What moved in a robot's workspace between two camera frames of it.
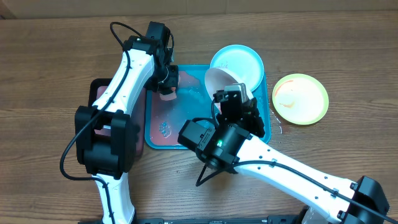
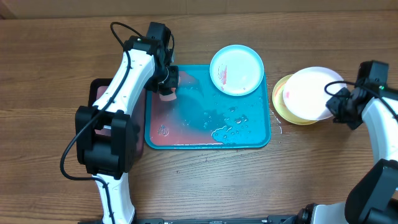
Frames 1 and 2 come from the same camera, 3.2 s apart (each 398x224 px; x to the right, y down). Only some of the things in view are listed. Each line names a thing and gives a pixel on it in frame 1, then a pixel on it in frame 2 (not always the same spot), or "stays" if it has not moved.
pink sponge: x=169 y=96 stays
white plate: x=217 y=78 -> x=304 y=94
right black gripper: x=255 y=118 -> x=334 y=106
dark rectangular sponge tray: x=97 y=86 stays
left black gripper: x=173 y=83 stays
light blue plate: x=242 y=60 stays
